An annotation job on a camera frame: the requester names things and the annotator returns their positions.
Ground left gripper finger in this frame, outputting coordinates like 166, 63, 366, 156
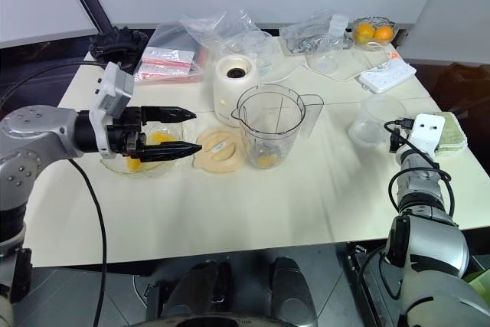
132, 142, 203, 164
141, 106, 198, 124

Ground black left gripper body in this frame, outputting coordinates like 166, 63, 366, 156
106, 106, 149, 160

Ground cream blender lid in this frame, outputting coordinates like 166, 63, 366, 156
192, 126, 246, 174

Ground clear blender jar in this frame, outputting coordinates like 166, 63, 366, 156
231, 83, 325, 170

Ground cream blender base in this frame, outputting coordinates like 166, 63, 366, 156
212, 54, 266, 127

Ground whole orange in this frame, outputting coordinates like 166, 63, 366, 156
373, 26, 395, 45
354, 23, 374, 43

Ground glass bowl with fruit pieces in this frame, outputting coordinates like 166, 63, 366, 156
100, 122, 185, 178

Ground clear plastic container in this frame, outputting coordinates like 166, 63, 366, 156
348, 96, 408, 147

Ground zip bags with red strips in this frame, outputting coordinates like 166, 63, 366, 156
133, 22, 211, 83

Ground green sponge cloth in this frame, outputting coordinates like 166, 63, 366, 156
434, 111, 469, 157

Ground white power strip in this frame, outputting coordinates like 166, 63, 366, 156
358, 59, 417, 94

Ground black crumpled cloth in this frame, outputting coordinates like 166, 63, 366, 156
88, 26, 149, 62

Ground crumpled clear plastic bag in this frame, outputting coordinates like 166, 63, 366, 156
179, 8, 262, 51

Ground small clear glass dish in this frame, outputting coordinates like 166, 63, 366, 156
305, 51, 342, 74

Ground clear plastic cups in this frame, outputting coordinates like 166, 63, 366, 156
240, 30, 283, 77

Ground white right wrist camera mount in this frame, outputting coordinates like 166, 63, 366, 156
407, 113, 446, 159

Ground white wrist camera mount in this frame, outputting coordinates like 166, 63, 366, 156
407, 113, 446, 159
88, 61, 136, 159

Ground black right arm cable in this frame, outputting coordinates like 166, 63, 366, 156
384, 118, 457, 227

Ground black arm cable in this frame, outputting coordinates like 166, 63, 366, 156
384, 118, 457, 227
70, 158, 108, 327

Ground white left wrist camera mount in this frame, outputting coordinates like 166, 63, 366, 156
88, 61, 136, 159

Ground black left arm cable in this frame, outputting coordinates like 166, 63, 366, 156
70, 158, 108, 327

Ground black background cable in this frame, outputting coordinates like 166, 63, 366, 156
0, 59, 107, 104

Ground plastic bag with black cable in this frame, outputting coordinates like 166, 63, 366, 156
279, 8, 352, 55

